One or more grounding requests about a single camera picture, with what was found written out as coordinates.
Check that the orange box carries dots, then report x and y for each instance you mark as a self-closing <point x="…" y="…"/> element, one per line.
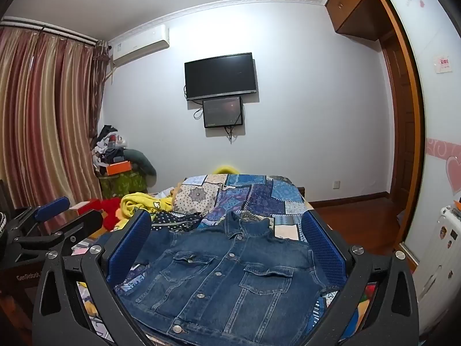
<point x="119" y="168"/>

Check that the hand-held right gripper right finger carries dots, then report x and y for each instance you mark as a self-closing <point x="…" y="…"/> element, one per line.
<point x="322" y="245"/>

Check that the navy polka-dot garment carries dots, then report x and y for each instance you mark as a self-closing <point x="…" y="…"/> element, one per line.
<point x="173" y="220"/>

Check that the striped red curtain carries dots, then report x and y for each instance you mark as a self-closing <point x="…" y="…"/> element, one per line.
<point x="43" y="115"/>

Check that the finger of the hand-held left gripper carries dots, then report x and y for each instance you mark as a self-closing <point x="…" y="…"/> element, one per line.
<point x="52" y="209"/>
<point x="83" y="225"/>

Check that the white wall socket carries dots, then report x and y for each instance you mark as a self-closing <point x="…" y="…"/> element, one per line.
<point x="335" y="185"/>

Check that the white air conditioner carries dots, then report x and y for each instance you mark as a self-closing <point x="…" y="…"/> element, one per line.
<point x="140" y="45"/>

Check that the red plush cloth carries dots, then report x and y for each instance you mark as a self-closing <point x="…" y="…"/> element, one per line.
<point x="108" y="209"/>

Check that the white appliance with stickers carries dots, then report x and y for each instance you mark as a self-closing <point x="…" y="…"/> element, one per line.
<point x="446" y="230"/>

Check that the green patterned cloth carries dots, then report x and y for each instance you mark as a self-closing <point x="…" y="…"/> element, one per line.
<point x="122" y="183"/>

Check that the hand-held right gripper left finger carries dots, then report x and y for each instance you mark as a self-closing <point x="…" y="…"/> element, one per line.
<point x="128" y="248"/>

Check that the wooden door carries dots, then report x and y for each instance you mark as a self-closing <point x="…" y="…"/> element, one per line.
<point x="399" y="133"/>

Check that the grey pillow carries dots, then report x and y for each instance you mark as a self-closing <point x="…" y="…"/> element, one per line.
<point x="144" y="160"/>

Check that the blue patchwork blanket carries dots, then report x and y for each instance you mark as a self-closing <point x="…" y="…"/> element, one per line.
<point x="259" y="194"/>

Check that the yellow printed blanket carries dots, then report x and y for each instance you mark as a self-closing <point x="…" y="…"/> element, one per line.
<point x="140" y="203"/>

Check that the pile of mixed clothes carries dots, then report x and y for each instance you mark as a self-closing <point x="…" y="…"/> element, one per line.
<point x="110" y="144"/>

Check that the blue denim jacket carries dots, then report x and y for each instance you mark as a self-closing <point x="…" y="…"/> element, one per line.
<point x="216" y="277"/>

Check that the white curtain rail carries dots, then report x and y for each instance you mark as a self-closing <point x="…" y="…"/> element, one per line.
<point x="46" y="30"/>

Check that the wooden overhead cabinet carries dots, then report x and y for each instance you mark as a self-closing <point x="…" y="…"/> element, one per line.
<point x="345" y="7"/>

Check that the black wall television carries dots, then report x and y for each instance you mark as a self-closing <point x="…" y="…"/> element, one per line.
<point x="219" y="75"/>

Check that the wooden bed frame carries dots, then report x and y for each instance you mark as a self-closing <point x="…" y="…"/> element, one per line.
<point x="301" y="191"/>

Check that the small black monitor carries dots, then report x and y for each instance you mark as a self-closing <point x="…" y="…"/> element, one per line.
<point x="222" y="111"/>

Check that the white sliding wardrobe door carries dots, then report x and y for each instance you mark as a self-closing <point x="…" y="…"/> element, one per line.
<point x="432" y="115"/>

